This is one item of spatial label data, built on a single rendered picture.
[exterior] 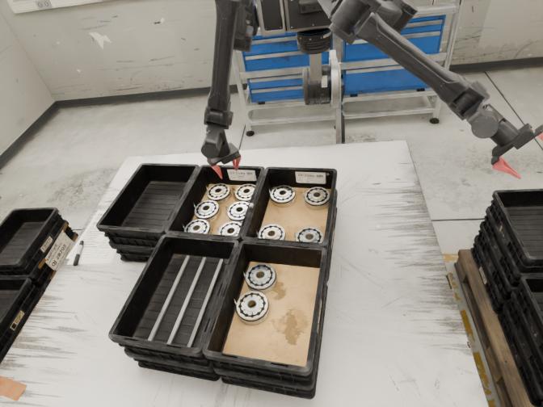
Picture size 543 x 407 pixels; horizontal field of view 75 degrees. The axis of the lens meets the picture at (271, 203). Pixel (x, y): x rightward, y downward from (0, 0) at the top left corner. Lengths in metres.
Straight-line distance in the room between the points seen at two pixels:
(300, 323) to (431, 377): 0.42
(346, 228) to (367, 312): 0.39
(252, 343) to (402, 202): 0.91
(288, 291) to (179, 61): 3.39
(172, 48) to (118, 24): 0.56
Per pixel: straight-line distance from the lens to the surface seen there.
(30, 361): 1.63
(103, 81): 4.73
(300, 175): 1.48
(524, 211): 2.08
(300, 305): 1.18
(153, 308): 1.31
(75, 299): 1.67
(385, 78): 3.20
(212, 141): 1.10
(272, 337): 1.14
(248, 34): 1.28
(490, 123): 1.01
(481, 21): 4.19
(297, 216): 1.41
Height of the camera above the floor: 1.86
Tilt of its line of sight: 44 degrees down
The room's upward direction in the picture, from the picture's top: 11 degrees counter-clockwise
